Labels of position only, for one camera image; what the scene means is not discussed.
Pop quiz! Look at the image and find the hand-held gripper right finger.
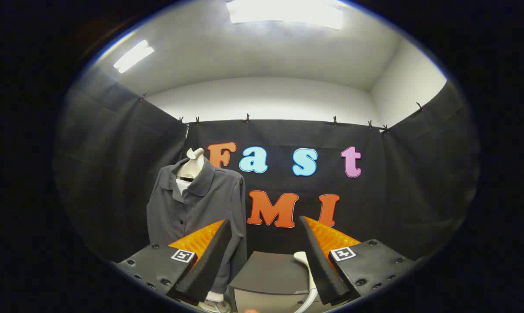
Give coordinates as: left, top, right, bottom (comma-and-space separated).
299, 215, 419, 305

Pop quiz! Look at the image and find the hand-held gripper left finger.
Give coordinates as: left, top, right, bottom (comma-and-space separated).
116, 219, 232, 305

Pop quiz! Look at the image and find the grey button shirt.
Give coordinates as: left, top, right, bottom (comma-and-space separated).
147, 157, 248, 296

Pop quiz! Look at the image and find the grey cabinet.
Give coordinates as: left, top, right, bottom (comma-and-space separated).
228, 251, 332, 313

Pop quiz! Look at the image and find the black backdrop cloth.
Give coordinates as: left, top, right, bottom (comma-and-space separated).
55, 65, 480, 263

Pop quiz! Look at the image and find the long ceiling light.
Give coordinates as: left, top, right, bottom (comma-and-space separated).
113, 40, 155, 73

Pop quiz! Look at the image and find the wide ceiling light panel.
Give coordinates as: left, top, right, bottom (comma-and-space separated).
226, 0, 344, 31

